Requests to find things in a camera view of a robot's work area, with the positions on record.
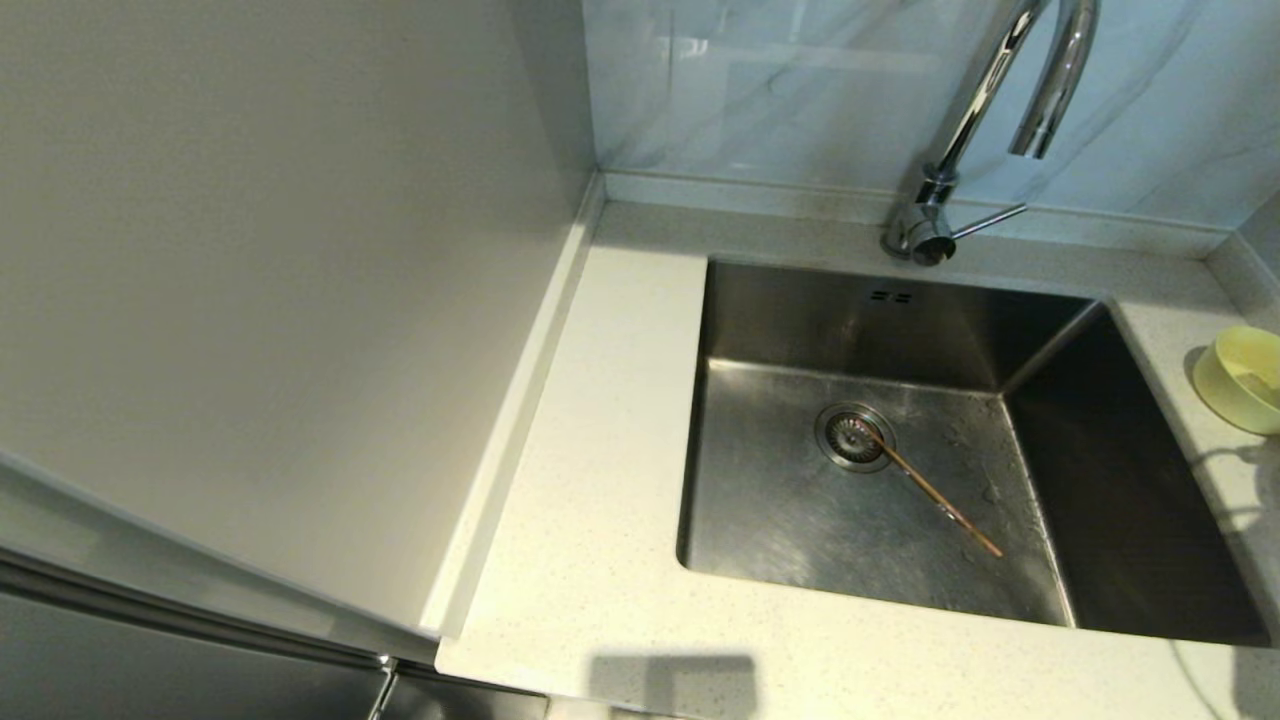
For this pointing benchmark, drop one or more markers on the brown wooden chopstick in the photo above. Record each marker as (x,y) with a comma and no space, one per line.
(935,493)

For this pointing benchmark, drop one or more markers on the thin chrome faucet lever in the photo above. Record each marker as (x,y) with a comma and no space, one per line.
(990,220)

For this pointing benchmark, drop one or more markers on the yellow plastic bowl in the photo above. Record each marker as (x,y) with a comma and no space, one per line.
(1225,385)

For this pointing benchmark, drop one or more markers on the stainless steel sink basin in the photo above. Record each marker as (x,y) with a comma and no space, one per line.
(800,560)

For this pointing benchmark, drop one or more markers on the round metal drain strainer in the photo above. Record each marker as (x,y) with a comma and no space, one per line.
(850,440)

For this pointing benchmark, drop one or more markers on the beige tall cabinet side panel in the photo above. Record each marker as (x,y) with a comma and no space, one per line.
(250,250)

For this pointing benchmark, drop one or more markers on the chrome gooseneck faucet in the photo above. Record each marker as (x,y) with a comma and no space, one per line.
(970,120)

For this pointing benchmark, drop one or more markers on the grey cabinet door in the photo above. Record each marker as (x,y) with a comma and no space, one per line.
(150,670)

